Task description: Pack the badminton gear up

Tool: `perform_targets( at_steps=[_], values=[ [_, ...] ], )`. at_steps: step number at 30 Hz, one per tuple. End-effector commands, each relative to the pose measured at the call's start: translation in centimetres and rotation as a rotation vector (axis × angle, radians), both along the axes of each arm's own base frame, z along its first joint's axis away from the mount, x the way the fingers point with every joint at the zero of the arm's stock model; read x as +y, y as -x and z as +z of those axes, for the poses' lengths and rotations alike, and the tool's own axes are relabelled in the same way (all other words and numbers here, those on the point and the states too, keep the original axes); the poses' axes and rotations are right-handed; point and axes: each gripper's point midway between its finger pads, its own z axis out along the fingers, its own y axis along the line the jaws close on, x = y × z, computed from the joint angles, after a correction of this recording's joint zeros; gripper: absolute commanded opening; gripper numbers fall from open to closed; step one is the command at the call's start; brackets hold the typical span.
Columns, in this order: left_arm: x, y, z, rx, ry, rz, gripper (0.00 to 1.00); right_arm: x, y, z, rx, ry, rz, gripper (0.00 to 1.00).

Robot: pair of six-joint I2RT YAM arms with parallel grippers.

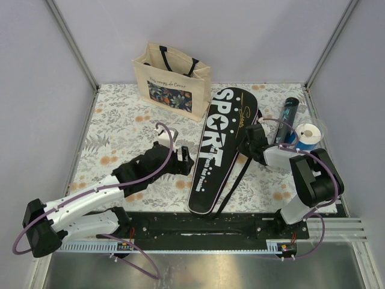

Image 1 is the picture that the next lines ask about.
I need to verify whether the black sport racket cover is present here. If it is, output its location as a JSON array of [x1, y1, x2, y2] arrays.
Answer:
[[187, 87, 259, 217]]

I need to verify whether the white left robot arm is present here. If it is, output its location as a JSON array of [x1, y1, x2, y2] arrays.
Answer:
[[22, 141, 194, 258]]

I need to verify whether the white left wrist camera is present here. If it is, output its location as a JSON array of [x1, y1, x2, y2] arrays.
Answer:
[[155, 127, 179, 151]]

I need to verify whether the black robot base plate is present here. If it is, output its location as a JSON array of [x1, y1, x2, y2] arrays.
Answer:
[[112, 212, 309, 251]]

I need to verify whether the beige floral tote bag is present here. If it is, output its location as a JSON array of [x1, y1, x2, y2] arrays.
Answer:
[[132, 43, 211, 122]]

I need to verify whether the white blue tape roll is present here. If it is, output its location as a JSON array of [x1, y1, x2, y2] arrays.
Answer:
[[288, 123, 320, 151]]

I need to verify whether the clear plastic tube lid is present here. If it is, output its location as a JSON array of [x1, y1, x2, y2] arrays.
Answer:
[[312, 118, 327, 141]]

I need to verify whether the black shuttlecock tube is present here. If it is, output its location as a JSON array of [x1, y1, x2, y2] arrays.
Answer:
[[274, 97, 299, 143]]

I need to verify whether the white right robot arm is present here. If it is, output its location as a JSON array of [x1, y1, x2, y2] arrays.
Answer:
[[238, 123, 345, 238]]

